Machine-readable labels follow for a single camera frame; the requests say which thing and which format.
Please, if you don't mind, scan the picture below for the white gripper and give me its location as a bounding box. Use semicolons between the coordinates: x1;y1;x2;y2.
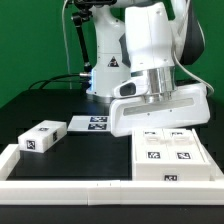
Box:
109;81;210;137

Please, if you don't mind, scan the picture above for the white cabinet door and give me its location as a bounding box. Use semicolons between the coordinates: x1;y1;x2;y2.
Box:
132;129;169;163
163;129;204;164

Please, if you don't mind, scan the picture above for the white cabinet body box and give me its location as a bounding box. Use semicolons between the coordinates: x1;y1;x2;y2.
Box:
132;129;211;181

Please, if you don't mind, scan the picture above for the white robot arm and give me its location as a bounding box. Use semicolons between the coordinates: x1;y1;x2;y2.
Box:
87;0;210;137

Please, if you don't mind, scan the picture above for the white cabinet top block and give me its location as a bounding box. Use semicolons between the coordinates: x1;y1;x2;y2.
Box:
18;120;67;153

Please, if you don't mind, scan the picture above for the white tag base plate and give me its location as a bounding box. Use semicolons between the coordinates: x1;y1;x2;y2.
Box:
68;116;110;132

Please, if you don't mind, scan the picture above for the white cable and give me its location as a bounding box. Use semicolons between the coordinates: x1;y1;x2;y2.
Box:
61;0;74;90

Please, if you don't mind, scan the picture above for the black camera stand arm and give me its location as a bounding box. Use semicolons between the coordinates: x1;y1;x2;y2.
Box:
66;0;92;72

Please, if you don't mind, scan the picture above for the black cable bundle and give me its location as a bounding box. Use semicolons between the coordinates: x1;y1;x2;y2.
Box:
28;73;92;91

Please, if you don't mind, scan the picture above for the white U-shaped fence frame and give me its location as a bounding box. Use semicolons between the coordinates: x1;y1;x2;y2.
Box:
0;128;224;206

